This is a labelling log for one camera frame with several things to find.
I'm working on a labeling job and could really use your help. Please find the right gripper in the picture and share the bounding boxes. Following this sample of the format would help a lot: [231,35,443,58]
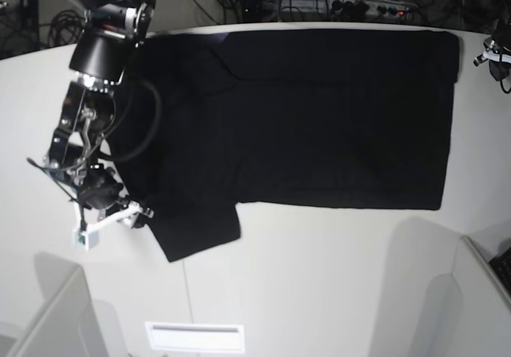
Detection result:
[76,165,154,229]

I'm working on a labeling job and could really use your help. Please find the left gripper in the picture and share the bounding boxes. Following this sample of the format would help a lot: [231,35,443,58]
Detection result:
[473,38,510,81]

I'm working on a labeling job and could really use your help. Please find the black T-shirt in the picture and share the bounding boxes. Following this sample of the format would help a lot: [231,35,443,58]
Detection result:
[108,29,460,262]

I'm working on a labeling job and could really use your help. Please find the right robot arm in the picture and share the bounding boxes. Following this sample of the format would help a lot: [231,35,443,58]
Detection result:
[39,0,156,234]

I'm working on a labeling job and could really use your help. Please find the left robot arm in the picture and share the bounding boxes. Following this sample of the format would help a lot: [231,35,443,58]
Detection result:
[473,0,510,94]

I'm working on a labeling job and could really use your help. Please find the grey partition panel left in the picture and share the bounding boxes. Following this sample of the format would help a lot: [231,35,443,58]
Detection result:
[1,252,131,356]

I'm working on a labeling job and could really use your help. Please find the grey partition panel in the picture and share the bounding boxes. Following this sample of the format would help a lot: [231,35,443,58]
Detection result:
[414,236,510,356]
[1,252,131,356]

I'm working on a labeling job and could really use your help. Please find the white power strip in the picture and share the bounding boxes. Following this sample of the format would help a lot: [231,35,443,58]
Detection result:
[272,0,414,20]

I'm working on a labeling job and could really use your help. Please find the black keyboard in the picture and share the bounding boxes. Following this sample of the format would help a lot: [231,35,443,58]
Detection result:
[489,248,511,293]

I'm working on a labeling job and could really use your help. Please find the grey partition panel right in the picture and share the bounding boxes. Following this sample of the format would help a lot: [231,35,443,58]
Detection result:
[414,236,510,356]

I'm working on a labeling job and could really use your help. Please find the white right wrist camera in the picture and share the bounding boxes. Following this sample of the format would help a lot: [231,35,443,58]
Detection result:
[73,230,100,251]

